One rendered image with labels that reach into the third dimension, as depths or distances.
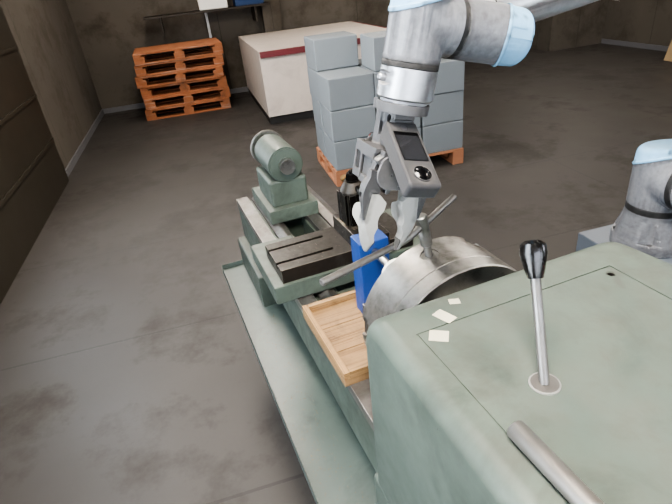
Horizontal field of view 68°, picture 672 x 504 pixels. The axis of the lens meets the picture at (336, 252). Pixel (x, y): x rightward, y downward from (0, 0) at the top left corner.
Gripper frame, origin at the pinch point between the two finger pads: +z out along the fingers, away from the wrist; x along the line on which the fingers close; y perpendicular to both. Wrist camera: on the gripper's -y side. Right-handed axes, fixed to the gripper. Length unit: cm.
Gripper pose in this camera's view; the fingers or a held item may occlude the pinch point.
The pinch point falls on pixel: (384, 244)
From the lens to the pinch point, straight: 72.7
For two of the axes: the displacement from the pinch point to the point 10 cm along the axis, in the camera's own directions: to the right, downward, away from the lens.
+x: -9.2, 0.5, -3.9
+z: -1.3, 9.0, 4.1
